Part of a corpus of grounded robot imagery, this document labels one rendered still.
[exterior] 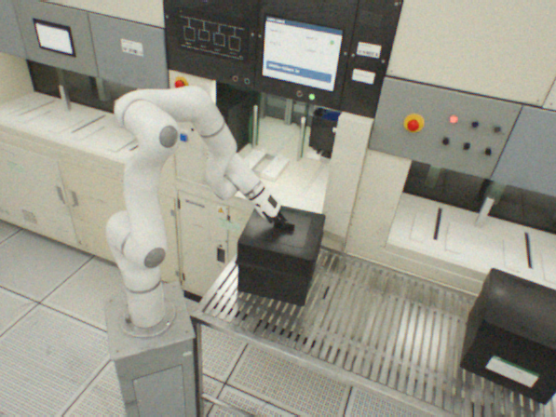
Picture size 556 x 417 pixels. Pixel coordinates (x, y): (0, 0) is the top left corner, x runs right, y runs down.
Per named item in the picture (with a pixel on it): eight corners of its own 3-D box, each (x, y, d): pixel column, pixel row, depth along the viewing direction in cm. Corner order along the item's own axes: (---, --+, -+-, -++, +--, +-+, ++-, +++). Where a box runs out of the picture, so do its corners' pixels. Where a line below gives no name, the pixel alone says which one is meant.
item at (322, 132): (304, 152, 236) (311, 97, 217) (315, 137, 252) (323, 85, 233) (346, 163, 230) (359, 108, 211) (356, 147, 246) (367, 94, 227)
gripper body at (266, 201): (258, 194, 151) (278, 216, 154) (265, 179, 159) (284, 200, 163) (243, 203, 155) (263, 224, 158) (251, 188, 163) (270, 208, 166)
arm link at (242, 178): (244, 196, 151) (263, 179, 153) (219, 168, 147) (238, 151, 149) (237, 195, 159) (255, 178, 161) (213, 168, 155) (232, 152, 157)
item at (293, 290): (255, 246, 191) (257, 215, 181) (316, 260, 187) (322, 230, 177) (236, 290, 169) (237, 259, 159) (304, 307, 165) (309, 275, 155)
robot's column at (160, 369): (135, 466, 185) (110, 360, 141) (127, 406, 206) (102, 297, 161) (200, 441, 196) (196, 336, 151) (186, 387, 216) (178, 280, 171)
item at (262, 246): (234, 263, 160) (235, 236, 152) (256, 217, 183) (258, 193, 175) (311, 282, 156) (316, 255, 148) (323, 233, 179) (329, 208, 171)
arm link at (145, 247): (144, 242, 144) (171, 269, 135) (110, 252, 136) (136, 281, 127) (157, 97, 121) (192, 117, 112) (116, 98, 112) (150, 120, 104)
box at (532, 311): (456, 368, 150) (483, 320, 135) (467, 311, 171) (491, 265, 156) (549, 409, 141) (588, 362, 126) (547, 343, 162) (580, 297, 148)
